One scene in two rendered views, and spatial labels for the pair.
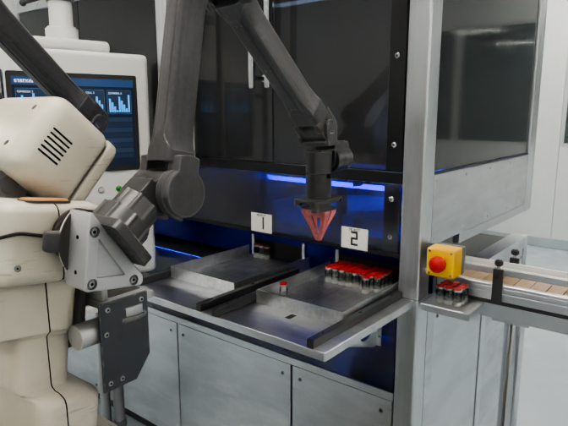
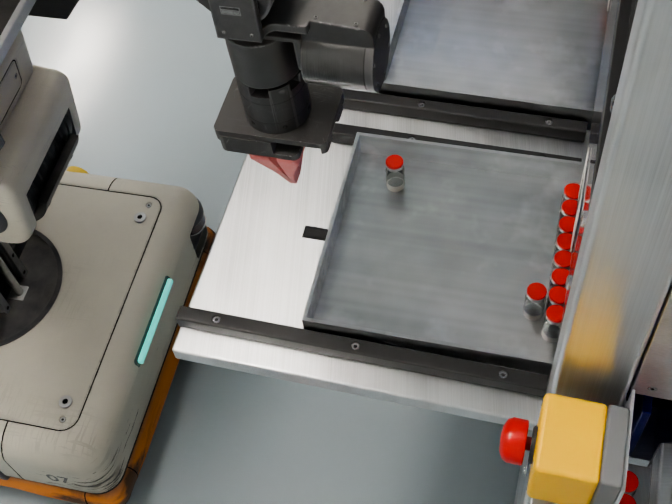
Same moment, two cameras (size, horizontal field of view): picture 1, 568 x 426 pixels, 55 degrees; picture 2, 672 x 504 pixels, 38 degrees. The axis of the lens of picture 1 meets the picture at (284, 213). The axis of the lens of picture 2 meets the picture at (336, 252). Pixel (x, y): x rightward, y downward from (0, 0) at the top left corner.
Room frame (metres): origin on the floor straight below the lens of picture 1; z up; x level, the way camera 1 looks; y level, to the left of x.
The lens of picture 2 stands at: (1.07, -0.63, 1.80)
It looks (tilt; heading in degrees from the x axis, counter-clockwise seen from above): 57 degrees down; 73
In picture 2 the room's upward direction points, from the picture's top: 9 degrees counter-clockwise
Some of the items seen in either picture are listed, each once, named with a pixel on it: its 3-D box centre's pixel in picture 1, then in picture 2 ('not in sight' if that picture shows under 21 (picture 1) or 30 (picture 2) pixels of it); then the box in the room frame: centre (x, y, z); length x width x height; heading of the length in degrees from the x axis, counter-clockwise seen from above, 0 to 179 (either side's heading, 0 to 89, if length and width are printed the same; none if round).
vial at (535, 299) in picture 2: (365, 284); (534, 301); (1.40, -0.22, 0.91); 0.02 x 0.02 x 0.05
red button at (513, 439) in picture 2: (438, 264); (522, 442); (1.29, -0.38, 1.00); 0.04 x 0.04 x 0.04; 51
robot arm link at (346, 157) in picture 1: (327, 145); (307, 12); (1.24, -0.10, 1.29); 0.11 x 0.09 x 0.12; 141
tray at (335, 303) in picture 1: (335, 289); (481, 251); (1.39, -0.14, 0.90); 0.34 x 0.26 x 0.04; 142
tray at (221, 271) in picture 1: (242, 266); (528, 34); (1.60, 0.13, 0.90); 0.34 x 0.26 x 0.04; 141
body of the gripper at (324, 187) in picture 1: (318, 188); (275, 94); (1.21, -0.08, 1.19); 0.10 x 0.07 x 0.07; 141
